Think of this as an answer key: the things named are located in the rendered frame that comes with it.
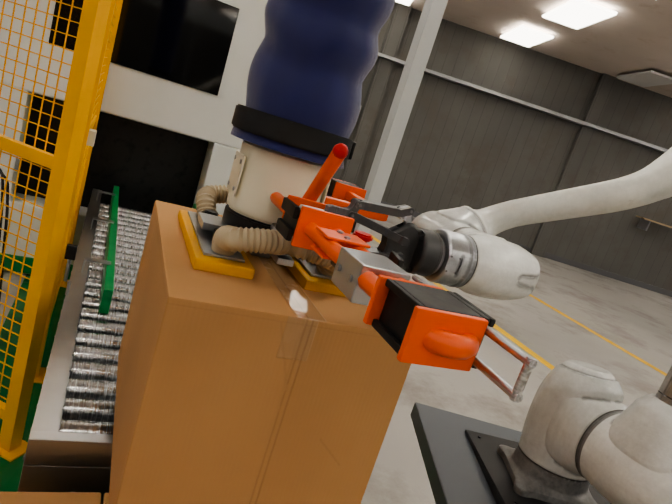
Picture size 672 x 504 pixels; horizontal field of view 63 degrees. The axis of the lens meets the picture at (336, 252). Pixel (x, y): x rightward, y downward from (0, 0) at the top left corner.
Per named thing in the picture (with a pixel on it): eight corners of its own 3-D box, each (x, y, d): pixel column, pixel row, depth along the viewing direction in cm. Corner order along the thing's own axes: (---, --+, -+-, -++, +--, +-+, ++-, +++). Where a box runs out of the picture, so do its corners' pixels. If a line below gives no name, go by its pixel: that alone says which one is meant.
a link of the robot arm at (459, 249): (464, 296, 88) (434, 290, 85) (436, 276, 96) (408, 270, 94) (484, 243, 86) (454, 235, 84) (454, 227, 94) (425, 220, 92)
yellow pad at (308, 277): (261, 235, 124) (267, 215, 123) (302, 244, 128) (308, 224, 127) (303, 290, 93) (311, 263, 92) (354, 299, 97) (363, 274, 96)
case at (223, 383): (118, 354, 134) (155, 199, 126) (271, 372, 150) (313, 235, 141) (105, 545, 80) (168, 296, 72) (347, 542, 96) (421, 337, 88)
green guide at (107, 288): (97, 196, 314) (100, 181, 313) (116, 200, 319) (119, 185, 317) (73, 309, 173) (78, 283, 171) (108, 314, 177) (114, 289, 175)
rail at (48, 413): (85, 219, 316) (92, 188, 312) (95, 221, 319) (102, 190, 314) (10, 515, 112) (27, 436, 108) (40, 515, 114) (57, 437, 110)
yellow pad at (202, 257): (177, 217, 116) (182, 194, 115) (222, 227, 120) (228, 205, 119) (192, 269, 86) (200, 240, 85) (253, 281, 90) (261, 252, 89)
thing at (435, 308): (361, 321, 53) (377, 273, 52) (425, 331, 56) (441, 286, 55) (399, 362, 45) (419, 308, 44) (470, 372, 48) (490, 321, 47)
